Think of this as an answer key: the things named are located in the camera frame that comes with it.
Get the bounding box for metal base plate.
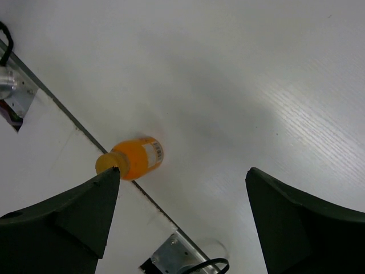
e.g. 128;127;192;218
139;232;229;274
1;55;39;131

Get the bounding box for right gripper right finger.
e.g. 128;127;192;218
245;168;364;273

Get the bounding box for orange juice bottle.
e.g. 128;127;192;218
95;137;164;181

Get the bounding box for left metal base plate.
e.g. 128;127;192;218
1;55;39;131

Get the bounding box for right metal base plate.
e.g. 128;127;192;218
139;232;229;274

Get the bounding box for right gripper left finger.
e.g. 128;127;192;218
1;168;120;273

